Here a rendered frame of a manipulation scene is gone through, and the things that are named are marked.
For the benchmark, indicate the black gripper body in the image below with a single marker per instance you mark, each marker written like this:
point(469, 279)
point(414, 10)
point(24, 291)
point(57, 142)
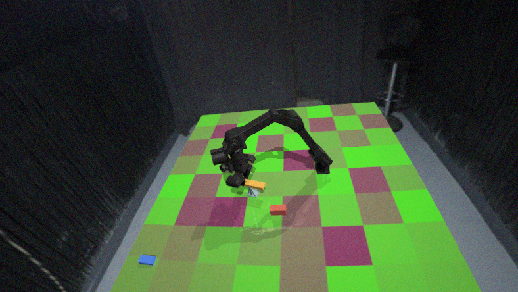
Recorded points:
point(239, 168)

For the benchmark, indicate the yellow rectangular bar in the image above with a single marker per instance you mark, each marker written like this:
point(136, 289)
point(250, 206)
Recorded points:
point(254, 184)

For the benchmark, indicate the blue rectangular block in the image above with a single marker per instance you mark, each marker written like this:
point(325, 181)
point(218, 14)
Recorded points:
point(148, 260)

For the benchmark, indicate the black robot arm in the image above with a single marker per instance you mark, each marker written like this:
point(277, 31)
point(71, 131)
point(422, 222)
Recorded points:
point(234, 141)

